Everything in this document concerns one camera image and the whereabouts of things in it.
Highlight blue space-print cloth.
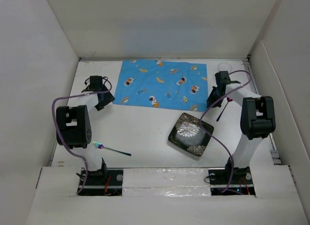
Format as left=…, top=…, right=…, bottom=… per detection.
left=114, top=60, right=208, bottom=112

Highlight black floral square plate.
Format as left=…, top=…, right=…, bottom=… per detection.
left=168, top=113, right=214, bottom=158

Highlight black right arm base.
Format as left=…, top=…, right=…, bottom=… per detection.
left=204, top=159, right=256, bottom=196

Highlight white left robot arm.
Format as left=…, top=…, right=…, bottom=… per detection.
left=51, top=75, right=114, bottom=185

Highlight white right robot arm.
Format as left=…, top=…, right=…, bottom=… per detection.
left=206, top=71, right=276, bottom=183

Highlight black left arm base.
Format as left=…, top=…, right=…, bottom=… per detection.
left=77, top=159, right=124, bottom=196

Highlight clear plastic cup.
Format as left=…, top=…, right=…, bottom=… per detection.
left=217, top=62, right=233, bottom=73

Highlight purple iridescent spoon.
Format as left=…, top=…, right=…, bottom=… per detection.
left=216, top=97, right=233, bottom=122

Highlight iridescent fork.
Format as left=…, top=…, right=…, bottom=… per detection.
left=93, top=141, right=131, bottom=156

